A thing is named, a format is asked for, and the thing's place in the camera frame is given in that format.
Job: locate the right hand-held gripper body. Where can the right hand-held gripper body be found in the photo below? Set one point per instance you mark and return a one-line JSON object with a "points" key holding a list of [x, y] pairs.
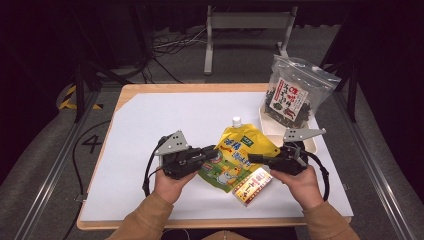
{"points": [[290, 161]]}

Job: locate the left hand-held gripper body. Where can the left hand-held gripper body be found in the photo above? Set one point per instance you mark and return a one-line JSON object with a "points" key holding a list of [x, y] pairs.
{"points": [[180, 163]]}

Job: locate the yellow spouted pouch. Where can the yellow spouted pouch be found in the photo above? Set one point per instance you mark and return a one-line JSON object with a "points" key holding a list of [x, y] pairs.
{"points": [[238, 163]]}

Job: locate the white plastic container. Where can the white plastic container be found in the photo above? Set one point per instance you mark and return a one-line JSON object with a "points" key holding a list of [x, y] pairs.
{"points": [[270, 131]]}

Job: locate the clear bag of dried seaweed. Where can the clear bag of dried seaweed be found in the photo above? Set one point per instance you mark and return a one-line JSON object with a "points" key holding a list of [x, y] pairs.
{"points": [[295, 96]]}

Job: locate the person's left hand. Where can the person's left hand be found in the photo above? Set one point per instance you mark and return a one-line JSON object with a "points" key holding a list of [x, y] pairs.
{"points": [[171, 186]]}

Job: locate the person's right hand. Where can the person's right hand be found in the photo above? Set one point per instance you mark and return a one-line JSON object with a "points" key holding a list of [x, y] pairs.
{"points": [[301, 188]]}

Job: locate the small yellow red box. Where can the small yellow red box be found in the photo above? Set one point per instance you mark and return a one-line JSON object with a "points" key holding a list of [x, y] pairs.
{"points": [[252, 186]]}

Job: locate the white table mat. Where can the white table mat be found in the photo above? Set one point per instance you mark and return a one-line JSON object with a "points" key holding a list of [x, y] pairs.
{"points": [[150, 116]]}

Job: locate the black tripod stand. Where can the black tripod stand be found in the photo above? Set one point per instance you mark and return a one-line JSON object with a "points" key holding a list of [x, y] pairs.
{"points": [[351, 90], [80, 86]]}

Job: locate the yellow black striped tape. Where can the yellow black striped tape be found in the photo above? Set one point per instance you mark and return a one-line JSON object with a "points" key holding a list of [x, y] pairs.
{"points": [[68, 96]]}

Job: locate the white metal stand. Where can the white metal stand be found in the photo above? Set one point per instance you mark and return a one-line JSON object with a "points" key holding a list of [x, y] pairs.
{"points": [[250, 20]]}

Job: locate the aluminium rail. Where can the aluminium rail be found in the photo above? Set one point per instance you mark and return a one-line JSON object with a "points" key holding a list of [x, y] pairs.
{"points": [[50, 186], [376, 186]]}

